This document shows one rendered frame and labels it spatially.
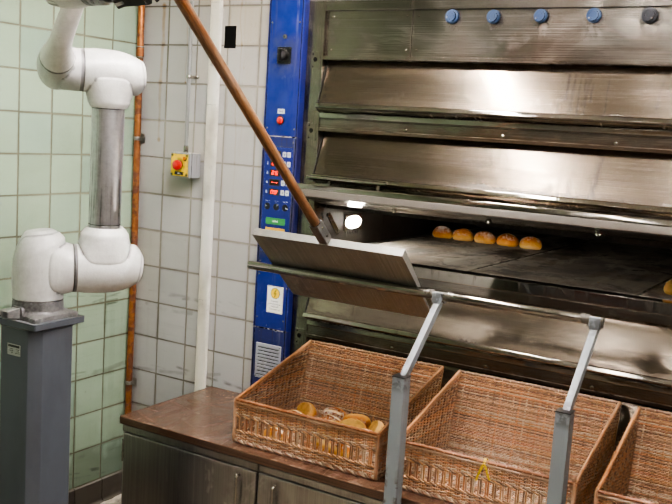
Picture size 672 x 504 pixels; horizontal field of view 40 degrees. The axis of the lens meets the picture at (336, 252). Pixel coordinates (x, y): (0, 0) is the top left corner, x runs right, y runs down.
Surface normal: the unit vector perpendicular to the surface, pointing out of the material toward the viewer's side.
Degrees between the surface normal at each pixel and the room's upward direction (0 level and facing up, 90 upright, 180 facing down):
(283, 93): 90
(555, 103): 70
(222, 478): 90
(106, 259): 89
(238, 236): 90
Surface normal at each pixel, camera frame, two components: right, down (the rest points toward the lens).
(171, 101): -0.52, 0.08
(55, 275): 0.41, 0.16
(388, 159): -0.46, -0.25
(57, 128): 0.85, 0.12
